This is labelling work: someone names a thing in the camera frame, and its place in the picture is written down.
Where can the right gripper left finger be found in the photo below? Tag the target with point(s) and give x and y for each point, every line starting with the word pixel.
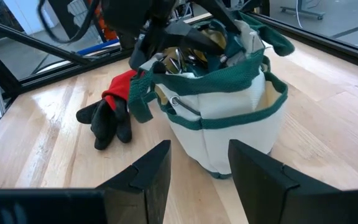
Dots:
pixel 151 186

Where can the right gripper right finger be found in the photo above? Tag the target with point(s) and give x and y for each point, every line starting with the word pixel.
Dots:
pixel 256 186

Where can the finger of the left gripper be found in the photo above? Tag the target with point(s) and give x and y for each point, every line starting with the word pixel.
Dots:
pixel 217 12
pixel 191 37

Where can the beige green-trimmed gardening bag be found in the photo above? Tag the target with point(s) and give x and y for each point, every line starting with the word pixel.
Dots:
pixel 228 124

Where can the red black gardening gloves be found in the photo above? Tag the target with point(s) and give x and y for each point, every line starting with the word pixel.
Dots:
pixel 107 121

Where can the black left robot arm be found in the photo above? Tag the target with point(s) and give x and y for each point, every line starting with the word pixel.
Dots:
pixel 57 12

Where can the grey steel table foot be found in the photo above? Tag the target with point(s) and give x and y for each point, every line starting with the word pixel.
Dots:
pixel 303 12

